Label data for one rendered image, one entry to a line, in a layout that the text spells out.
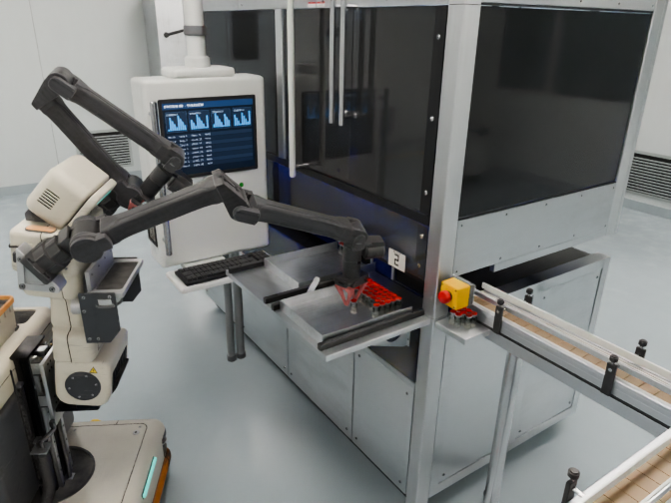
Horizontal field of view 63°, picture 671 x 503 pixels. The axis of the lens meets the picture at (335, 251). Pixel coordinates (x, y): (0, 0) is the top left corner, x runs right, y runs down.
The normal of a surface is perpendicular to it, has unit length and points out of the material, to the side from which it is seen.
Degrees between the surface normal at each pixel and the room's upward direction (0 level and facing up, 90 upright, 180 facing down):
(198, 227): 90
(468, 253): 90
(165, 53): 90
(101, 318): 90
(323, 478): 0
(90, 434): 0
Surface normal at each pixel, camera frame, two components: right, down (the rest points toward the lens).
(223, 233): 0.55, 0.33
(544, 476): 0.02, -0.92
